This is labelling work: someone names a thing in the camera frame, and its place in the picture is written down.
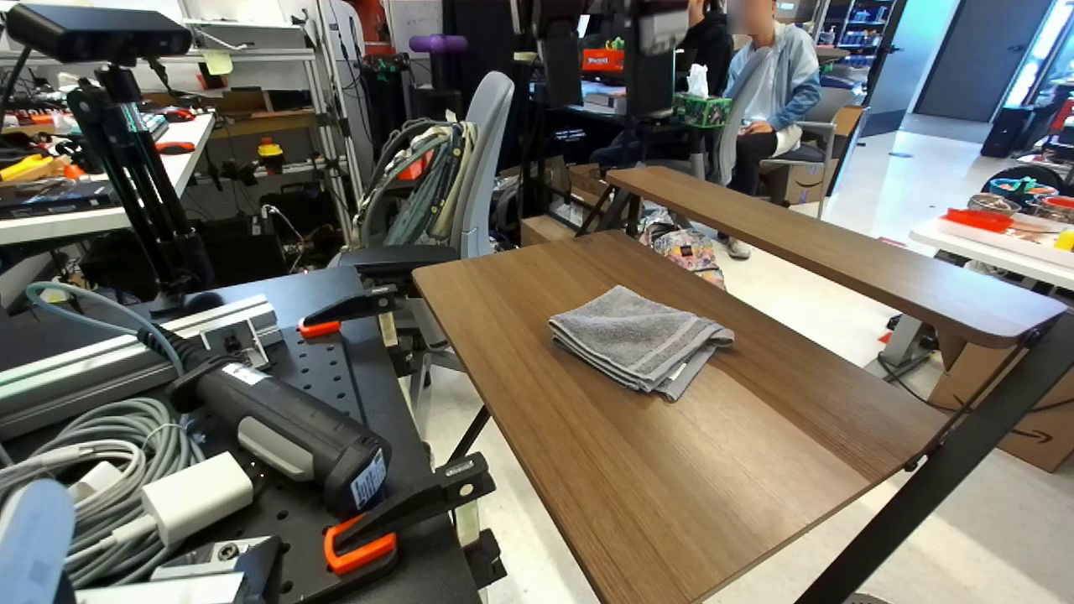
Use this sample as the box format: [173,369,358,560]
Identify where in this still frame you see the aluminium extrusion rail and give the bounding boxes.
[0,295,281,444]

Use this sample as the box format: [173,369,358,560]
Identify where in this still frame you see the grey cable bundle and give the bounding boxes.
[0,397,213,592]

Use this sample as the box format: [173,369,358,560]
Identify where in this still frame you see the grey towel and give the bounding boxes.
[546,282,739,402]

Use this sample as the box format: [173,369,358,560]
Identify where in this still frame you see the blue grey rounded object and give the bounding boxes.
[0,480,82,604]

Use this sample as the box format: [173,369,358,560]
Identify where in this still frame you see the teal cable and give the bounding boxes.
[25,280,189,381]

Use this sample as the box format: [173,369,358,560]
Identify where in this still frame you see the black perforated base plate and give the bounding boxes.
[166,264,510,604]

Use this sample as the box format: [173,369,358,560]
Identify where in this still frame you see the white work table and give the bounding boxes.
[908,211,1074,295]

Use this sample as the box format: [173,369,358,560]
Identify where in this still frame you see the black clamp with orange handle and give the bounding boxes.
[295,282,405,345]
[319,450,500,580]

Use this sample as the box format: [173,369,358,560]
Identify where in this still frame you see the black metal table frame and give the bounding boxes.
[797,314,1074,604]

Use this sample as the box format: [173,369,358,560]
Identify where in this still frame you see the cluttered white workbench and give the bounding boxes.
[0,109,220,252]

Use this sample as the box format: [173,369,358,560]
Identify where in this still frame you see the red tray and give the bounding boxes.
[939,205,1016,234]

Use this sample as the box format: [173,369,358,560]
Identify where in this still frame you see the black stereo camera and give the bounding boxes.
[5,0,195,66]

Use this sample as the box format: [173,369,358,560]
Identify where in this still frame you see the standing person in black top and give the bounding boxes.
[677,0,739,101]

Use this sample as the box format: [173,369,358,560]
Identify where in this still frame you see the cardboard box under shelf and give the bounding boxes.
[928,331,1074,475]

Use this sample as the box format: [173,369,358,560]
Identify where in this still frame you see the cable loop on chair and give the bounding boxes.
[345,114,478,252]

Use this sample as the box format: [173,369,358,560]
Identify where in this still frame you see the colourful patterned backpack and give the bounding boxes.
[634,210,733,282]

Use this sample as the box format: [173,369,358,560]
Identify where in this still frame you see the black camera stand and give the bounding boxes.
[64,62,220,303]

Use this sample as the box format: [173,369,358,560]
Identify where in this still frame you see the person in light blue jacket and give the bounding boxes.
[714,0,826,211]

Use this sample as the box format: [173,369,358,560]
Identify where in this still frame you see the black and grey cylindrical device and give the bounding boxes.
[166,358,395,520]

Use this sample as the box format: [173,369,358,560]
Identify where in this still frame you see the white power adapter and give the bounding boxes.
[141,450,260,551]

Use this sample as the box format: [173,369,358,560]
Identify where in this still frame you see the grey office chair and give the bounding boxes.
[331,66,521,338]

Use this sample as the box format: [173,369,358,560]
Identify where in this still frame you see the green crate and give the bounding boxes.
[676,95,734,132]

